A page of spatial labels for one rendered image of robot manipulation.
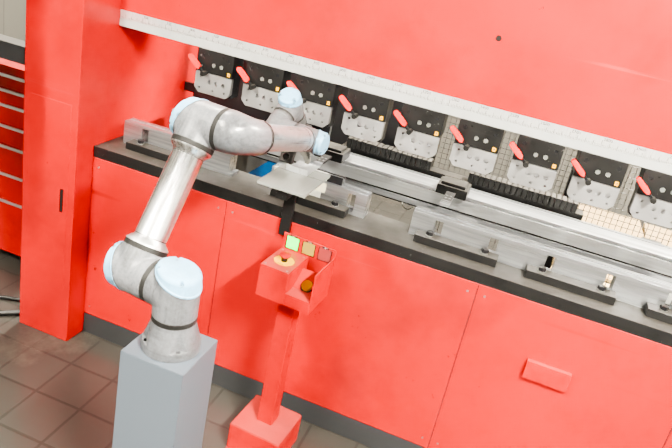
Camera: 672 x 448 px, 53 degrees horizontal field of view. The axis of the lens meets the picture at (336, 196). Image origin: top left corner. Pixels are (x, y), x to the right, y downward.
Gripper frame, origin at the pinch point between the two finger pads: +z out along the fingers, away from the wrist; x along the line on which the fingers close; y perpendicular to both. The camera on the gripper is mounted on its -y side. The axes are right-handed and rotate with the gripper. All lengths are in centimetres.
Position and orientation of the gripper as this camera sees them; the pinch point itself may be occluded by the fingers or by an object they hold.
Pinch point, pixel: (298, 160)
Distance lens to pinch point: 241.9
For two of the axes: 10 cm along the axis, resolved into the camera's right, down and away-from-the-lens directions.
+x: -9.3, -2.9, 2.4
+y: 3.7, -8.1, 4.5
